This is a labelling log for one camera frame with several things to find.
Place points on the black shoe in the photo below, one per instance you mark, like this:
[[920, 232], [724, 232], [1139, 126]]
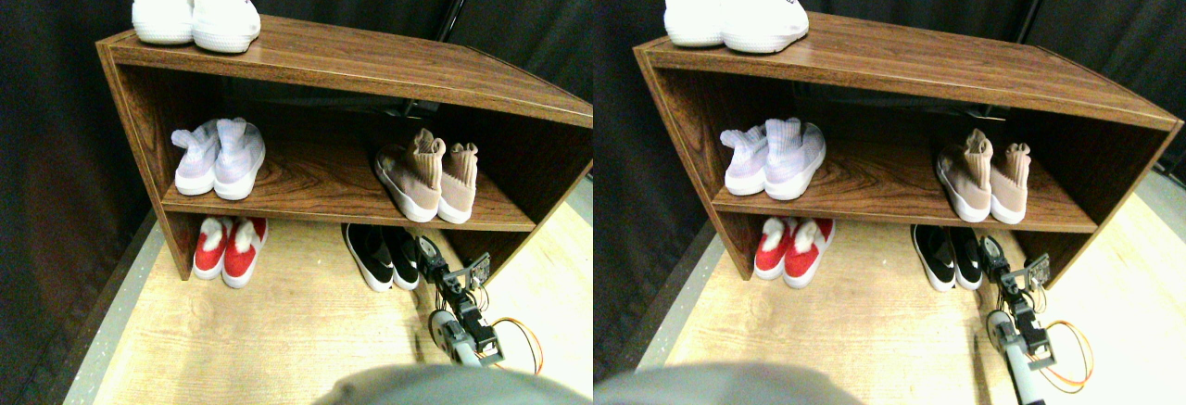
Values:
[[404, 259], [967, 259], [369, 259], [934, 259]]

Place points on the beige shoe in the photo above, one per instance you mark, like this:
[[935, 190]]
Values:
[[458, 192], [965, 187], [1010, 192], [412, 187]]

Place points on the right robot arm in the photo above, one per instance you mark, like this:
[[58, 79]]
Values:
[[1019, 349], [468, 331]]

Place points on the red shoe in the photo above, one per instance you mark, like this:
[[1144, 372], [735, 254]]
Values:
[[772, 253], [243, 257], [807, 257], [211, 253]]

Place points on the brown shoe rack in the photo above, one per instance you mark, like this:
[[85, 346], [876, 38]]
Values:
[[927, 57], [371, 57]]

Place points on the lilac shoe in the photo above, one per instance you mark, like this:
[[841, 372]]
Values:
[[241, 164], [744, 166], [196, 166], [795, 164]]

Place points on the white shoe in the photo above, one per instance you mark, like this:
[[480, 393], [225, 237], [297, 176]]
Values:
[[159, 11], [764, 16], [690, 11], [225, 16]]

